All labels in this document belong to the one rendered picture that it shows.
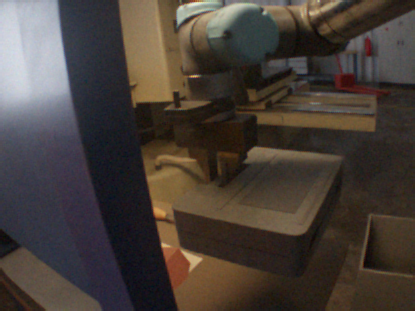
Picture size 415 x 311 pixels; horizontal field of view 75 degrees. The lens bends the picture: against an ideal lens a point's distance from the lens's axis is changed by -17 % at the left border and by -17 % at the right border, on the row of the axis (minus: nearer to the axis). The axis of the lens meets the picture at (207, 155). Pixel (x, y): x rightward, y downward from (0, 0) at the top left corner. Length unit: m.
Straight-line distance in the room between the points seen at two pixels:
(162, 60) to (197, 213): 1.54
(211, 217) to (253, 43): 0.22
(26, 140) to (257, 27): 0.26
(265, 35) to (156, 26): 1.57
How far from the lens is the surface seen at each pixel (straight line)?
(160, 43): 1.91
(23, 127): 0.22
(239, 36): 0.36
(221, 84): 0.48
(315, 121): 2.75
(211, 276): 0.66
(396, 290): 1.33
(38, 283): 0.78
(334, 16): 0.39
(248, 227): 0.40
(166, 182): 2.11
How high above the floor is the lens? 1.39
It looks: 20 degrees down
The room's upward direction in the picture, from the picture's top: 7 degrees counter-clockwise
